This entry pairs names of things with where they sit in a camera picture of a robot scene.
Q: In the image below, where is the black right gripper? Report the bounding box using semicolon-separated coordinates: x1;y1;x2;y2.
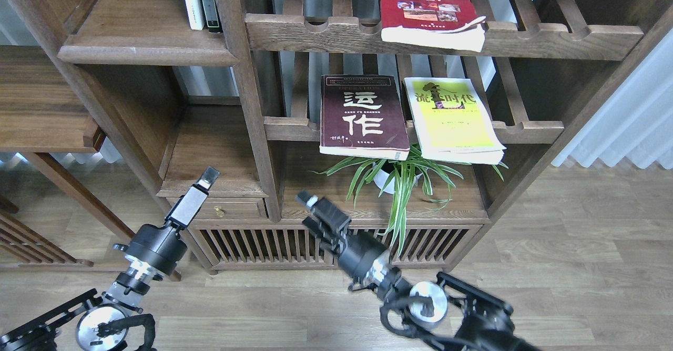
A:
296;191;391;288

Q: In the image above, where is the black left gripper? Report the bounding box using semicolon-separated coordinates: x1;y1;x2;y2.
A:
125;167;220;279

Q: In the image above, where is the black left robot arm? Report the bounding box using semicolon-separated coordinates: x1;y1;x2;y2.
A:
2;167;220;350

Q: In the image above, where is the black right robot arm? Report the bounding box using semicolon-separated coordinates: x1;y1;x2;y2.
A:
296;191;535;350

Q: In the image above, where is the red book on top shelf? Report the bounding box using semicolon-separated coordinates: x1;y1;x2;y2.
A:
380;0;486;53

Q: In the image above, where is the brass drawer knob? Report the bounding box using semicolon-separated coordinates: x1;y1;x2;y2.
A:
213;207;226;218

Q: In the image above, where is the white plant pot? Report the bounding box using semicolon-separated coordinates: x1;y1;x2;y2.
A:
373;159;422;194

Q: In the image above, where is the green spider plant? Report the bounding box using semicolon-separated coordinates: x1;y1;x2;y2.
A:
310;143;509;257

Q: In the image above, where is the dark wooden bookshelf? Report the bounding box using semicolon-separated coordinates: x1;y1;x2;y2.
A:
7;0;671;272

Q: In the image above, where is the yellow green book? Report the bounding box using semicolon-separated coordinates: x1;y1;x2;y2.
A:
404;77;505;165

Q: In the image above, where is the wooden side table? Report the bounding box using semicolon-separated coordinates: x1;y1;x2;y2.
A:
1;45;134;272

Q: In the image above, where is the white upright book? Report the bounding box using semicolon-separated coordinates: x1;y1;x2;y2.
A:
185;0;205;30

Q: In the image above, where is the dark grey upright book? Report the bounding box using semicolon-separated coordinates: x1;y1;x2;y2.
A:
202;0;222;33

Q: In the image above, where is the white curtain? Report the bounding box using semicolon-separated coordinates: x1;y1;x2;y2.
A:
552;31;672;170

